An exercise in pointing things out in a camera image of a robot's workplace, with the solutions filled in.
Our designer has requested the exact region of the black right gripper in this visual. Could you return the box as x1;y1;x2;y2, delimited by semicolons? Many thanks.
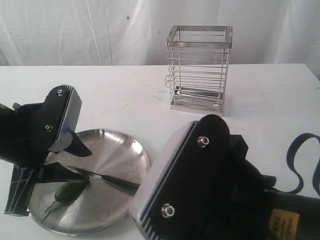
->
194;134;276;240

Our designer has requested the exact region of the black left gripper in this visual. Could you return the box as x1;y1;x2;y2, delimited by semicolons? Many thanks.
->
0;103;92;216

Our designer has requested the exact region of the green chili pepper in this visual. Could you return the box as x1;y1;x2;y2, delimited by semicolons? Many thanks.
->
42;181;90;221

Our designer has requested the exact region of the black handled knife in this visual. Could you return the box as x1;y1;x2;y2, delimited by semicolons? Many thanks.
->
67;165;140;197

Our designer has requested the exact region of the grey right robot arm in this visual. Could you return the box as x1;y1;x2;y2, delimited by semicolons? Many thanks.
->
192;133;320;240

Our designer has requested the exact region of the round stainless steel plate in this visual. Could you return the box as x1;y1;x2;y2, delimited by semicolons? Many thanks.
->
28;129;150;236

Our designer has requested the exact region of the white backdrop curtain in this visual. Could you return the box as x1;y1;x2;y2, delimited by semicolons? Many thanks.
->
0;0;320;76

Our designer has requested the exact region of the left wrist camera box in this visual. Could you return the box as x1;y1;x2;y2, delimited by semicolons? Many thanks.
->
35;84;82;153

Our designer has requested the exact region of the wire metal utensil holder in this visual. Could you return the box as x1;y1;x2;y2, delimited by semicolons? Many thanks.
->
165;25;233;116

